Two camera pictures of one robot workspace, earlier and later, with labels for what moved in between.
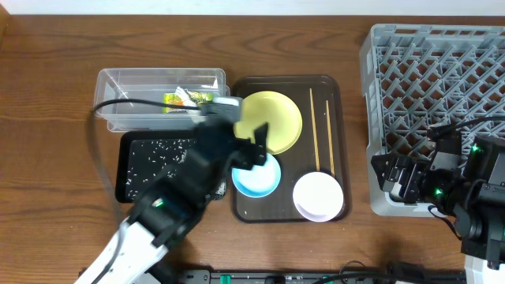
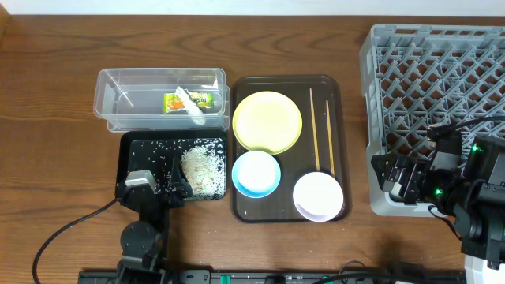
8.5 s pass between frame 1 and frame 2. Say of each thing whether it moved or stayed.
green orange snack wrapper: stayed
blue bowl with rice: stayed
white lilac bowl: stayed
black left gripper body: moved
